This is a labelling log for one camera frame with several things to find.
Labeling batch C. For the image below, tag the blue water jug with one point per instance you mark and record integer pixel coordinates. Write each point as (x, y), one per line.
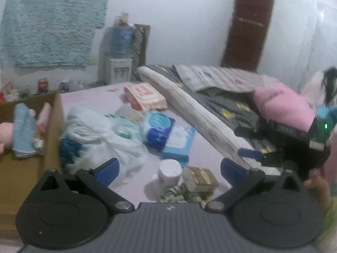
(121, 42)

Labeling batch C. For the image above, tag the gold box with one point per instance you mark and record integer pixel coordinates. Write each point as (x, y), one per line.
(201, 179)

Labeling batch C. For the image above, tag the pink wet wipes packet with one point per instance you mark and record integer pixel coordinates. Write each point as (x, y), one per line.
(144, 96)

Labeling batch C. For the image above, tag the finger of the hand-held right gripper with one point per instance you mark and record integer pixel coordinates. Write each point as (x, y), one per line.
(248, 152)

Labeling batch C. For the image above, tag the light blue tissue pack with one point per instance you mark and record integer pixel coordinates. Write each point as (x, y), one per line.
(180, 143)

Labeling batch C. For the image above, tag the checked pillow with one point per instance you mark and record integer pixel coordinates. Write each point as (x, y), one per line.
(218, 77)

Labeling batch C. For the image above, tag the pink cloth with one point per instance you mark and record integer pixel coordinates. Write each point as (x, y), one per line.
(43, 121)

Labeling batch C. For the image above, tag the green patterned wrapper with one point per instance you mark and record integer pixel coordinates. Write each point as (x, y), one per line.
(181, 195)

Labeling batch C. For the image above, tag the pink plush toy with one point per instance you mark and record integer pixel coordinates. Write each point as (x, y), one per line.
(5, 137)

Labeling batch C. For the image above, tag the red can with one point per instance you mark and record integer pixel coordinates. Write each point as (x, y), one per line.
(43, 85)

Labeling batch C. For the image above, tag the clutter on water jug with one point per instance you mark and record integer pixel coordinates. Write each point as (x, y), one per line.
(122, 19)

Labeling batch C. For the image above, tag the pink pillow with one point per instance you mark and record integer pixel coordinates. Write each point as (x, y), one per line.
(281, 105)

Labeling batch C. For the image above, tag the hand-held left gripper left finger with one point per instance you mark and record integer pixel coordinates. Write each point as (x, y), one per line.
(108, 172)

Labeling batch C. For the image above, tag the person's right forearm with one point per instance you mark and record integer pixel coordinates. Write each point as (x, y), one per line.
(329, 229)

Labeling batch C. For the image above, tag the blue checked towel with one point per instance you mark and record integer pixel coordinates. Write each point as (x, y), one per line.
(25, 129)

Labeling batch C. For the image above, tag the blue wet wipes pack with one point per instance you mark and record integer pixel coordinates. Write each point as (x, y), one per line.
(159, 129)

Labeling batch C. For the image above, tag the small clutter by wall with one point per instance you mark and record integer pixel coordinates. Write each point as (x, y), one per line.
(15, 91)

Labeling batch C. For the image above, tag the brown door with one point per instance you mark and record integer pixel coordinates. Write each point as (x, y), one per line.
(247, 31)

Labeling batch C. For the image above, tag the floral wall cloth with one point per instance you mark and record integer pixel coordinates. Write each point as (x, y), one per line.
(50, 21)

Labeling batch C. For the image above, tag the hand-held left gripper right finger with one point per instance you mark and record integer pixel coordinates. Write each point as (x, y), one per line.
(233, 172)

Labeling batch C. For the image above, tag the white rolled quilt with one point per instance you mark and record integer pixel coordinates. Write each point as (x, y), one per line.
(194, 110)

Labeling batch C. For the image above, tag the metal hook rail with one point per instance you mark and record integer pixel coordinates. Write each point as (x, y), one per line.
(250, 22)

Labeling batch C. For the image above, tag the white round jar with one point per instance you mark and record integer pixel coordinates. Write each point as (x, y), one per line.
(169, 172)

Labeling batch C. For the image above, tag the person's right hand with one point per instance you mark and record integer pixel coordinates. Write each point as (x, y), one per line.
(317, 189)

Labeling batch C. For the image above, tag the patterned board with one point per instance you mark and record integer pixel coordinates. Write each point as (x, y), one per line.
(140, 44)

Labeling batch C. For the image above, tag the white plastic bag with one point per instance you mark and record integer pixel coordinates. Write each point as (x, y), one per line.
(105, 139)

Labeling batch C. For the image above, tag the white black soft item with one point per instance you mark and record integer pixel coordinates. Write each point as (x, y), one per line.
(313, 87)

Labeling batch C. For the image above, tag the blue packet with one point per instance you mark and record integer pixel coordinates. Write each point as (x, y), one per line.
(69, 151)

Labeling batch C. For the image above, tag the brown cardboard box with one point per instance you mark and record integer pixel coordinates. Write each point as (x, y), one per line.
(29, 184)

